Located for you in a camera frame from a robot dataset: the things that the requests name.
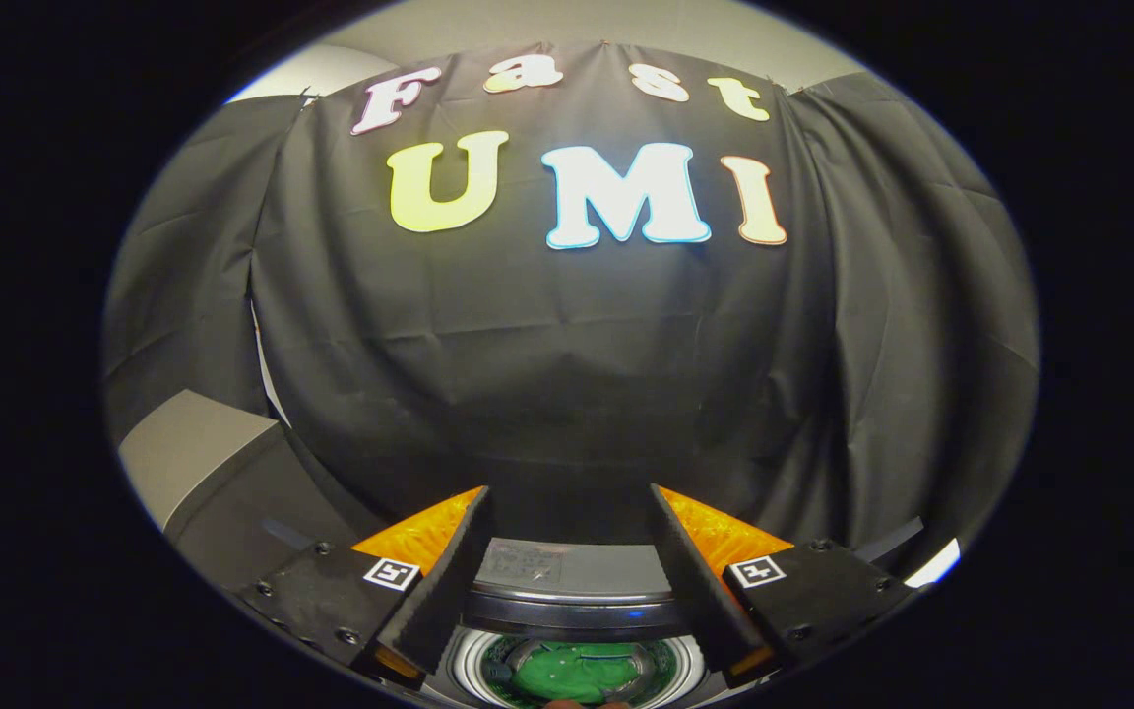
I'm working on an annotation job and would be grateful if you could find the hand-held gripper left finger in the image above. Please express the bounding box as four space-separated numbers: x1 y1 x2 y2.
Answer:
237 485 494 680

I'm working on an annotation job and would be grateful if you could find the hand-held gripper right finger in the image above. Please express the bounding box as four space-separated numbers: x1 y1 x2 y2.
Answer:
648 483 922 687

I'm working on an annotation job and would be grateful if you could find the dark glass washing machine lid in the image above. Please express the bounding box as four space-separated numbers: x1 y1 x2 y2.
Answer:
434 591 725 709

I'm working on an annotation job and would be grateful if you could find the green garment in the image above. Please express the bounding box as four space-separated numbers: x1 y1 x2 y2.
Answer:
513 640 643 705

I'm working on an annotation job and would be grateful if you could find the beige and dark cabinet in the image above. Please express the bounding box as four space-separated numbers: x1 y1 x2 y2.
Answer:
119 389 391 597

